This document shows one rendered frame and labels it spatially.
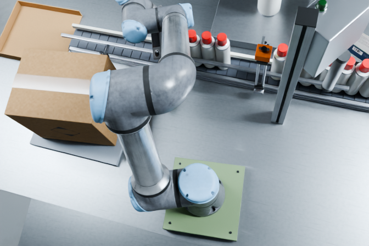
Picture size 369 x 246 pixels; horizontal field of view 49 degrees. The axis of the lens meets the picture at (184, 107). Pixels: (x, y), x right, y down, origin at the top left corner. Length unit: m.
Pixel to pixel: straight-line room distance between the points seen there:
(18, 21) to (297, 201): 1.37
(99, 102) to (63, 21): 1.00
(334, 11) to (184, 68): 0.35
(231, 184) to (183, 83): 0.60
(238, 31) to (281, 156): 0.51
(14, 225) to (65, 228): 1.06
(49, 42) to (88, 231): 0.81
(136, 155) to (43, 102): 0.44
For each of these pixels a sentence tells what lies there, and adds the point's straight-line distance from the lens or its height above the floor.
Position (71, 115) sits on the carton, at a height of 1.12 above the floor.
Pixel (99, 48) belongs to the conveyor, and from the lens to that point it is 1.68.
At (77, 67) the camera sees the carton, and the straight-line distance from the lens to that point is 1.38.
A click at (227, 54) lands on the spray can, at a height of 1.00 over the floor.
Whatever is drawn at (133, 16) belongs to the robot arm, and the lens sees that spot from 1.26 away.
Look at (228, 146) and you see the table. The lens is 1.49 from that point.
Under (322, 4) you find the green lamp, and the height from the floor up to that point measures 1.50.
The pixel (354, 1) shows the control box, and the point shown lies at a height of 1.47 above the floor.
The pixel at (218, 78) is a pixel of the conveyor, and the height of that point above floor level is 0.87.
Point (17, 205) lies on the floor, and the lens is 2.61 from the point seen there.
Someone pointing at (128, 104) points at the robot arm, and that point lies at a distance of 0.89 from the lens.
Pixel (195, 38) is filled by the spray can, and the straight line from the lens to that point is 1.40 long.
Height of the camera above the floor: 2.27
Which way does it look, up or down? 69 degrees down
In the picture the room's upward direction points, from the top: 19 degrees counter-clockwise
